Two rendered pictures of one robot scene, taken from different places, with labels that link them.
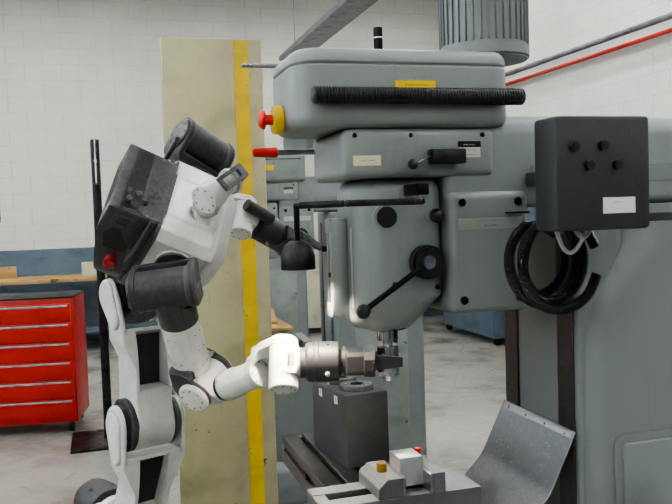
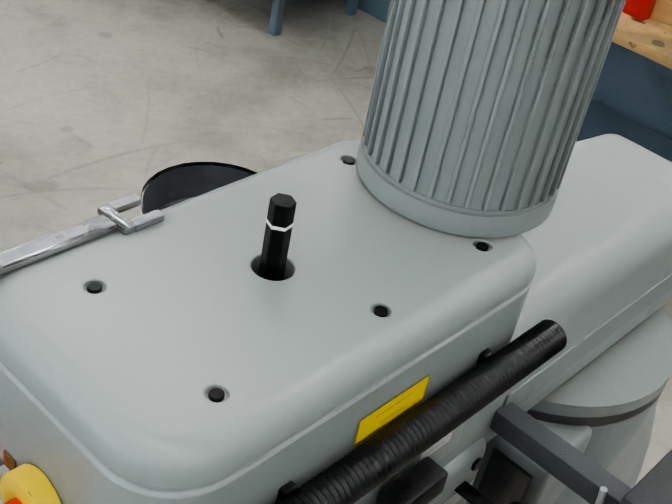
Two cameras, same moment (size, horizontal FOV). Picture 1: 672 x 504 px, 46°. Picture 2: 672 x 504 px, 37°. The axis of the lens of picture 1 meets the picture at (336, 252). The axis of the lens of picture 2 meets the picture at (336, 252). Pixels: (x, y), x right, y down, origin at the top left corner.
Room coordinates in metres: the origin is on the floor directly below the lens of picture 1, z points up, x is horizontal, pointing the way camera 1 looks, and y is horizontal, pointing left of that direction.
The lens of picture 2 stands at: (1.18, 0.26, 2.39)
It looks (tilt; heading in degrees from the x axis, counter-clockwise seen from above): 35 degrees down; 323
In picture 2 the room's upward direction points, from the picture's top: 12 degrees clockwise
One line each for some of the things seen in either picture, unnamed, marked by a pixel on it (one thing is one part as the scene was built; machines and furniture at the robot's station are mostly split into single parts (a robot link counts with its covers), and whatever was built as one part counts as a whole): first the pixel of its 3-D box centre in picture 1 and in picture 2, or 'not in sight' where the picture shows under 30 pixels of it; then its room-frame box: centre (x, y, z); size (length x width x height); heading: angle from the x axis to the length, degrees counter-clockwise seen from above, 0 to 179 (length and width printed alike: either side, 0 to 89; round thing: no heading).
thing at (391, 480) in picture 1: (381, 479); not in sight; (1.63, -0.08, 1.00); 0.12 x 0.06 x 0.04; 17
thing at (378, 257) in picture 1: (386, 253); not in sight; (1.74, -0.11, 1.47); 0.21 x 0.19 x 0.32; 16
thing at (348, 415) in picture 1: (349, 417); not in sight; (2.10, -0.02, 1.01); 0.22 x 0.12 x 0.20; 24
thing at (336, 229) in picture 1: (337, 267); not in sight; (1.71, 0.00, 1.45); 0.04 x 0.04 x 0.21; 16
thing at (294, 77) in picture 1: (386, 96); (273, 331); (1.74, -0.12, 1.81); 0.47 x 0.26 x 0.16; 106
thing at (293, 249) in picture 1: (297, 254); not in sight; (1.65, 0.08, 1.48); 0.07 x 0.07 x 0.06
